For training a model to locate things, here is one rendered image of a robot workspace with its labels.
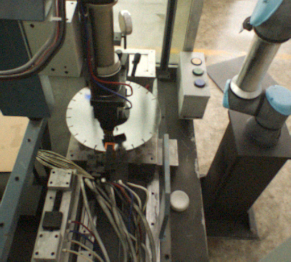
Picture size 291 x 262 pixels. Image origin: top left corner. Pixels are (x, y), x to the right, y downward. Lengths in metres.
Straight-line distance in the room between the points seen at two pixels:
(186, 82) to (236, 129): 0.30
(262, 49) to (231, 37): 2.22
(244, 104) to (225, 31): 2.15
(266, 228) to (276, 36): 1.34
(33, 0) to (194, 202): 0.85
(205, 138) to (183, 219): 1.21
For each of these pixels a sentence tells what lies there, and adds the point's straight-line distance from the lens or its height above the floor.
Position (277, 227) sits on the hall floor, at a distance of 2.07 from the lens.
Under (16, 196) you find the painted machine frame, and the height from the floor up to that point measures 1.05.
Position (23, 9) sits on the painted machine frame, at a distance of 0.55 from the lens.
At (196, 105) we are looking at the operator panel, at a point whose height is 0.84.
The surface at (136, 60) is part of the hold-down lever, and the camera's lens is 0.85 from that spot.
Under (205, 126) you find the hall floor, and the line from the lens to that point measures 2.31.
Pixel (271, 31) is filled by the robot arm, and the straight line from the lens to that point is 0.94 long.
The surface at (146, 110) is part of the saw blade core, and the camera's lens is 1.08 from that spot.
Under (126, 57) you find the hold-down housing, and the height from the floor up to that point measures 1.25.
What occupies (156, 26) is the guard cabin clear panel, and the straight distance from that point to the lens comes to 1.39.
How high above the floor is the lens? 1.76
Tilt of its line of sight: 50 degrees down
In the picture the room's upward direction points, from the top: 5 degrees clockwise
